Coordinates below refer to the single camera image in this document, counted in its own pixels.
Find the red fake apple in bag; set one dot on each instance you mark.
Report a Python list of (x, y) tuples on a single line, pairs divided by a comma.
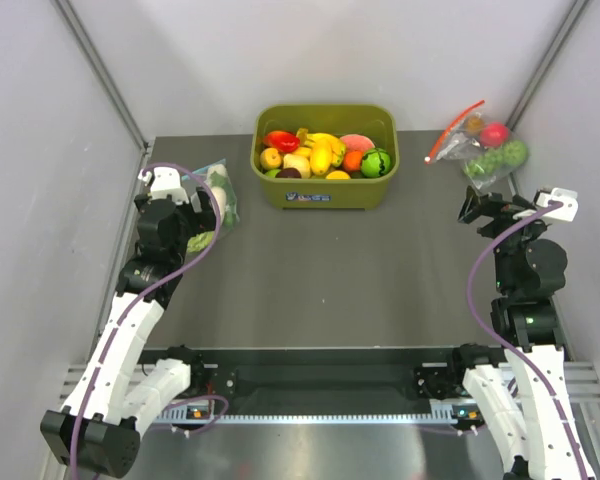
[(493, 135)]

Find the pink fake peach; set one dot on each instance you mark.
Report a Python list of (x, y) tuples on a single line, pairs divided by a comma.
[(357, 142)]

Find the yellow fake lemon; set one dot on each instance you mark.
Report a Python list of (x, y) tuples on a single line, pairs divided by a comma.
[(321, 157)]

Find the yellow fake banana bunch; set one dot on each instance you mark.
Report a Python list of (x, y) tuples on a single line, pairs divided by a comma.
[(336, 145)]

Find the grey slotted cable duct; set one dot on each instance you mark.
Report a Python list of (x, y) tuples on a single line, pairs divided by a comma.
[(438, 413)]

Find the yellow fake orange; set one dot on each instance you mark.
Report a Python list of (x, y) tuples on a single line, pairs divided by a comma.
[(337, 175)]

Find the green bumpy fake fruit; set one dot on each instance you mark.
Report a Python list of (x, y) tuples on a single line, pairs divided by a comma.
[(515, 153)]

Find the green fake lime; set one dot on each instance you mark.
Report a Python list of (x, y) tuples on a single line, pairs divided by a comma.
[(273, 173)]

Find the beige fake pear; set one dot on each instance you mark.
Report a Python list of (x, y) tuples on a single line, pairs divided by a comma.
[(298, 162)]

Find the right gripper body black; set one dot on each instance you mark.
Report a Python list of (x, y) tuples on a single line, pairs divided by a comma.
[(502, 210)]

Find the blue zip clear bag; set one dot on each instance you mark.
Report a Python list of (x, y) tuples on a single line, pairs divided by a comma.
[(199, 242)]

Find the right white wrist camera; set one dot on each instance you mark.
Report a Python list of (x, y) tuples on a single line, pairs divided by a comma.
[(562, 204)]

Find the blue tub label sticker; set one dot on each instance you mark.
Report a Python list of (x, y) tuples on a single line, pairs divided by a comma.
[(298, 197)]

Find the white fake radish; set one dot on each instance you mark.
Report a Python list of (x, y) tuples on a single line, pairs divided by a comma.
[(216, 179)]

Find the green fake grapes in bag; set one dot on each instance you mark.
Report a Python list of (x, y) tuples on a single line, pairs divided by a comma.
[(486, 164)]

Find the dark purple fake fruit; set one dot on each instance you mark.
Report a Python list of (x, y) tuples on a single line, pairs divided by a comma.
[(288, 173)]

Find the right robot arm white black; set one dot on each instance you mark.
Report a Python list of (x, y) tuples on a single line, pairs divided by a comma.
[(530, 420)]

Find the yellow fake apple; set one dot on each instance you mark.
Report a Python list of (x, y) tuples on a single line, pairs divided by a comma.
[(270, 159)]

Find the orange fake tangerine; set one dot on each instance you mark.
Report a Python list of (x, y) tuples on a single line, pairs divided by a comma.
[(352, 161)]

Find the red zip clear bag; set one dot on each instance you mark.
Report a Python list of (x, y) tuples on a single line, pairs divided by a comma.
[(459, 143)]

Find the olive green plastic tub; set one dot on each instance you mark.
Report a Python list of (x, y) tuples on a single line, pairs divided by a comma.
[(358, 192)]

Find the red fake pepper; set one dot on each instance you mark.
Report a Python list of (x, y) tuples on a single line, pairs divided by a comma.
[(283, 141)]

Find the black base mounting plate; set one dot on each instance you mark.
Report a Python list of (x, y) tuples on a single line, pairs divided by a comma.
[(280, 378)]

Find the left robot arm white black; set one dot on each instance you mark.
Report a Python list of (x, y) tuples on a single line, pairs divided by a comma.
[(101, 423)]

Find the green fake watermelon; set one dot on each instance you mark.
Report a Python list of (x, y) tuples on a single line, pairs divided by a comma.
[(375, 163)]

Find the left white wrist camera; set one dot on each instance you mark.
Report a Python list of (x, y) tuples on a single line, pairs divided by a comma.
[(164, 183)]

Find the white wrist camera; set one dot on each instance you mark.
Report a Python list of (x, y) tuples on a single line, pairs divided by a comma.
[(164, 183), (562, 204)]

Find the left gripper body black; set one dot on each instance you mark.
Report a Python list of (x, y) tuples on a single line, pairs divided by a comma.
[(197, 222)]

